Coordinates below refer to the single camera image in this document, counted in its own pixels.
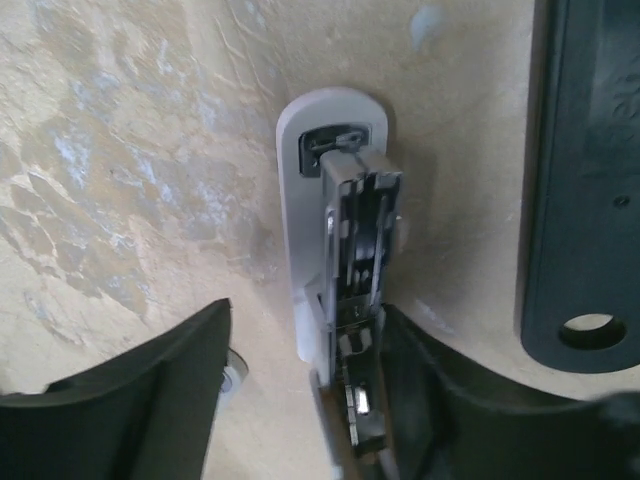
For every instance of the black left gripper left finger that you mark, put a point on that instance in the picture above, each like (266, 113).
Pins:
(145, 414)

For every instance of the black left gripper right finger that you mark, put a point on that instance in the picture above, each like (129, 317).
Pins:
(452, 418)

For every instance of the black stapler top cover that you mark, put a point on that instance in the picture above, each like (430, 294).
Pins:
(577, 287)

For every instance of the small white stapler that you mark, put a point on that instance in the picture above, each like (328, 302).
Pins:
(339, 196)

